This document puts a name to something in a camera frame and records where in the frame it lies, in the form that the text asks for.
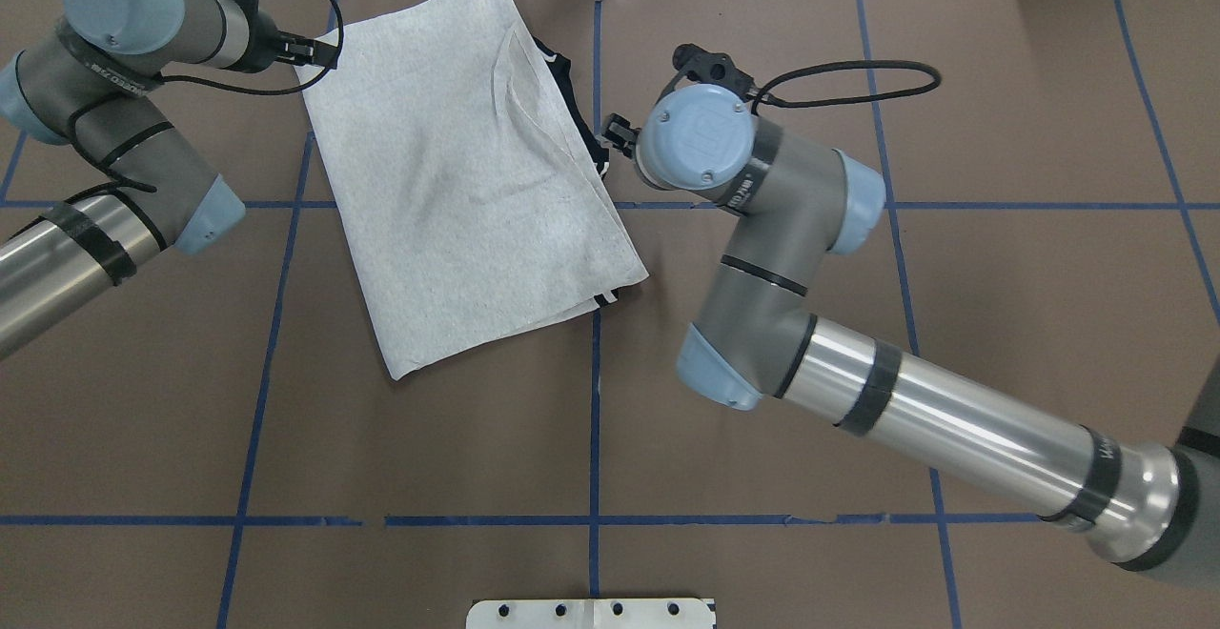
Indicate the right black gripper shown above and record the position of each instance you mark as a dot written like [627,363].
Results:
[620,131]

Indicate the grey cartoon print t-shirt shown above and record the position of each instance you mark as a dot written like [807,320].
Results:
[471,206]

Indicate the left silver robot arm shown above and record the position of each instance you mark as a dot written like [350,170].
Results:
[88,87]

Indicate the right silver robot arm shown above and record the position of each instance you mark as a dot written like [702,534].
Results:
[1146,508]

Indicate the blue tape grid lines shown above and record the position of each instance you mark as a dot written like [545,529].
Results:
[218,443]

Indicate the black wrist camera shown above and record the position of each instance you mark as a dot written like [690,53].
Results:
[697,65]

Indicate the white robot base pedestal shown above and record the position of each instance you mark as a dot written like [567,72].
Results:
[593,613]

